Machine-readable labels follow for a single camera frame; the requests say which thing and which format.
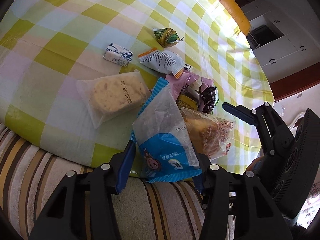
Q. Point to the green yellow snack packet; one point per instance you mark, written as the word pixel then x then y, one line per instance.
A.
pixel 167 37

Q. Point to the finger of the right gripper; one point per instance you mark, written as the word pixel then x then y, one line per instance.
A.
pixel 240 112

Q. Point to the round biscuit in clear bag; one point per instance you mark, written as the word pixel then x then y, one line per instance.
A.
pixel 110 96

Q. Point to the green checkered tablecloth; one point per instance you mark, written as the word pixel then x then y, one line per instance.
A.
pixel 53 52

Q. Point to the small blue white packet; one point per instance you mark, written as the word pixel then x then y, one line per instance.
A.
pixel 118 55

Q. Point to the white orange snack packet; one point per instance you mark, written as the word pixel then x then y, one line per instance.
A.
pixel 165 62

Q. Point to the pink snack bar wrapper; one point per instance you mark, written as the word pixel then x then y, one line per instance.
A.
pixel 187 78

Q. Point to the brown cake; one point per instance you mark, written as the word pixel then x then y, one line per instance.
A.
pixel 209 134

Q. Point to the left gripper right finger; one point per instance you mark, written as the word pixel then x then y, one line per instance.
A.
pixel 201 182

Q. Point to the dark purple snack packet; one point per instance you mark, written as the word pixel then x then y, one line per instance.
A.
pixel 208 98

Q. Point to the white cabinet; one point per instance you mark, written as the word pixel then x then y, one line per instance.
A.
pixel 279 44

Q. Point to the person's right hand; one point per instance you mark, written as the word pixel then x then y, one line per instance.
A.
pixel 254 166

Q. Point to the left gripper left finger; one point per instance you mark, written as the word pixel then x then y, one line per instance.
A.
pixel 124 164

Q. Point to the orange leather chair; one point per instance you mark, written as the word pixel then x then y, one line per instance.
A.
pixel 238 15

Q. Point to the blue clear snack bag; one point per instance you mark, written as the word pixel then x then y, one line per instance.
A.
pixel 163 140

